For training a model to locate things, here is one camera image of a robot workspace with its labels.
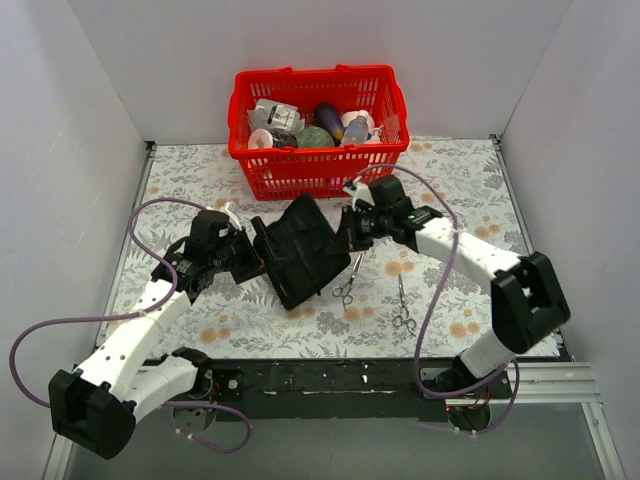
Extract black zip tool case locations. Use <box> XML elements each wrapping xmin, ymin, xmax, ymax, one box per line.
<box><xmin>251</xmin><ymin>194</ymin><xmax>351</xmax><ymax>310</ymax></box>

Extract silver thinning scissors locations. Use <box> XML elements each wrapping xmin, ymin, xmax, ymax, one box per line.
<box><xmin>332</xmin><ymin>253</ymin><xmax>364</xmax><ymax>310</ymax></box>

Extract silver straight hair scissors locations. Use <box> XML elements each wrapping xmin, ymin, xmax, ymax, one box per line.
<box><xmin>392</xmin><ymin>274</ymin><xmax>416</xmax><ymax>336</ymax></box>

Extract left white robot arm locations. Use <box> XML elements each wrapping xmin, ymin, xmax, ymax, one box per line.
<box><xmin>48</xmin><ymin>201</ymin><xmax>261</xmax><ymax>459</ymax></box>

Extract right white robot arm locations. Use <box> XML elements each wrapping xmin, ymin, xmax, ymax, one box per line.
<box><xmin>334</xmin><ymin>175</ymin><xmax>571</xmax><ymax>399</ymax></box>

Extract white pump bottle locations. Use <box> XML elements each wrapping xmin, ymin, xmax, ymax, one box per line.
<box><xmin>366</xmin><ymin>126</ymin><xmax>384</xmax><ymax>144</ymax></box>

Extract floral table mat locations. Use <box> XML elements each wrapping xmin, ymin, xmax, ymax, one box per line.
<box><xmin>105</xmin><ymin>139</ymin><xmax>565</xmax><ymax>361</ymax></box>

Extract clear plastic bottle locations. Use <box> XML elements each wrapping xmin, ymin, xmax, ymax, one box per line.
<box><xmin>341</xmin><ymin>114</ymin><xmax>369</xmax><ymax>147</ymax></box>

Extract white bowl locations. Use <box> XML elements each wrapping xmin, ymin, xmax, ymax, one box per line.
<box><xmin>341</xmin><ymin>110</ymin><xmax>377</xmax><ymax>129</ymax></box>

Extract red plastic shopping basket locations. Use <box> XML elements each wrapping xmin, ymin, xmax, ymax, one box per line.
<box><xmin>227</xmin><ymin>65</ymin><xmax>410</xmax><ymax>200</ymax></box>

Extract green round melon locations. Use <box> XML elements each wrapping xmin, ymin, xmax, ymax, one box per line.
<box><xmin>295</xmin><ymin>125</ymin><xmax>335</xmax><ymax>149</ymax></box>

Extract purple eggplant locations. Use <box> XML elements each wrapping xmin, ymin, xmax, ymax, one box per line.
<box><xmin>314</xmin><ymin>102</ymin><xmax>344</xmax><ymax>143</ymax></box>

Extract white paper cup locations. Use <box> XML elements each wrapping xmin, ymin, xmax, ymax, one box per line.
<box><xmin>248</xmin><ymin>129</ymin><xmax>274</xmax><ymax>150</ymax></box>

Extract crumpled silver foil pouch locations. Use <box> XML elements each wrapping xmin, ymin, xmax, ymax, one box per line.
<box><xmin>247</xmin><ymin>98</ymin><xmax>306</xmax><ymax>134</ymax></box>

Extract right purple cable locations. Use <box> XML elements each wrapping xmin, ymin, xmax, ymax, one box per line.
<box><xmin>356</xmin><ymin>164</ymin><xmax>521</xmax><ymax>436</ymax></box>

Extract purple cable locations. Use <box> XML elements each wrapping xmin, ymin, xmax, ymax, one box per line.
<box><xmin>8</xmin><ymin>197</ymin><xmax>253</xmax><ymax>455</ymax></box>
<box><xmin>356</xmin><ymin>164</ymin><xmax>521</xmax><ymax>436</ymax></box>

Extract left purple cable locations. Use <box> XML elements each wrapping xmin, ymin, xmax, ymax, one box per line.
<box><xmin>8</xmin><ymin>197</ymin><xmax>253</xmax><ymax>455</ymax></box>

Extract black table edge rail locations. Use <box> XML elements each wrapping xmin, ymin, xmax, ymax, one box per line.
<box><xmin>84</xmin><ymin>352</ymin><xmax>576</xmax><ymax>421</ymax></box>

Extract aluminium frame rail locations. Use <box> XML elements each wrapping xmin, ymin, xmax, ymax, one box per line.
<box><xmin>42</xmin><ymin>139</ymin><xmax>626</xmax><ymax>480</ymax></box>

